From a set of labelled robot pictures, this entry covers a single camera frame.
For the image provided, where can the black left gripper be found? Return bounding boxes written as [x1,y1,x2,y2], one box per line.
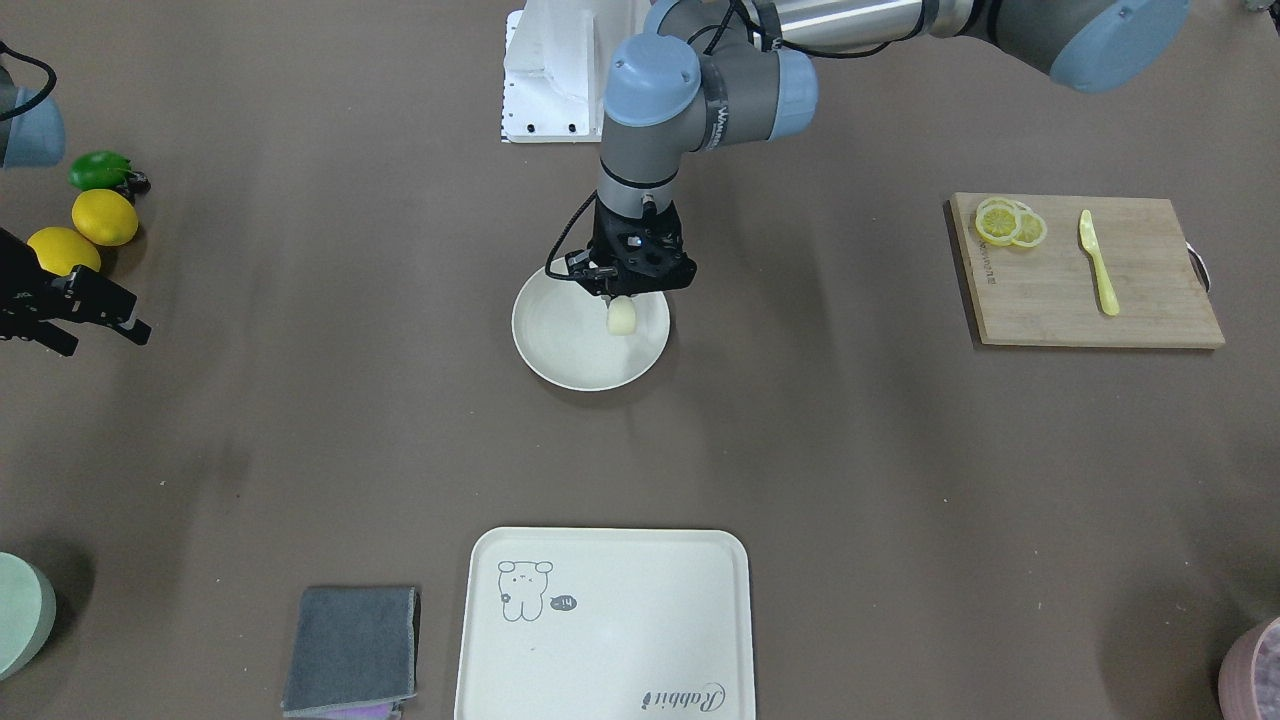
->
[564,199,698,304]

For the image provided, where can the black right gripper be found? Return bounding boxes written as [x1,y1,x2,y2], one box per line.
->
[1,231,152,357]

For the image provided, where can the cream round plate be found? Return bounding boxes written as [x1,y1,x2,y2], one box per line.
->
[509,268,672,392]

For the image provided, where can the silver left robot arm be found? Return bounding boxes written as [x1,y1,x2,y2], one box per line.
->
[544,1,1190,300]

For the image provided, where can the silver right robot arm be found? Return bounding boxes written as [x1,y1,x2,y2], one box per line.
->
[1,45,152,357]

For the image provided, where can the cream rabbit serving tray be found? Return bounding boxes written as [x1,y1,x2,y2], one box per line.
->
[454,527,758,719]

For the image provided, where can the yellow lemon outer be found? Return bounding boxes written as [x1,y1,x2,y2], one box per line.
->
[26,225,102,277]

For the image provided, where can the yellow lemon near lime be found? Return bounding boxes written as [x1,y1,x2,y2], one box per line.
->
[70,190,140,247]

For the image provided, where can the dark purple grapes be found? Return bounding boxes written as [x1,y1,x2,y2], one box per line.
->
[115,170,152,202]

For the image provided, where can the green plastic lime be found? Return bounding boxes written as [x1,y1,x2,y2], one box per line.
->
[67,151,133,191]

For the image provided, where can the mint green bowl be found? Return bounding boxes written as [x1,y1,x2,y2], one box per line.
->
[1,552,56,682]

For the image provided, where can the grey folded cloth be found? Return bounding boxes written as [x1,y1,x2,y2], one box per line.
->
[282,585,419,719]

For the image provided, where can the lemon slices stack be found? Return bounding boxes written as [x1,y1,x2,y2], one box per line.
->
[974,196,1048,249]

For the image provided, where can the wooden cutting board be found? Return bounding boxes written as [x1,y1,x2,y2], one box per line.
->
[948,192,1225,351]

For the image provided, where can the yellow plastic knife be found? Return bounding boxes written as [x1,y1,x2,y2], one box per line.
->
[1078,209,1120,316]

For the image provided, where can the pink bowl with ice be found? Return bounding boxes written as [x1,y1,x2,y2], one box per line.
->
[1217,618,1279,719]

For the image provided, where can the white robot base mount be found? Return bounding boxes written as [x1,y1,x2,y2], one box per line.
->
[500,1,652,143]

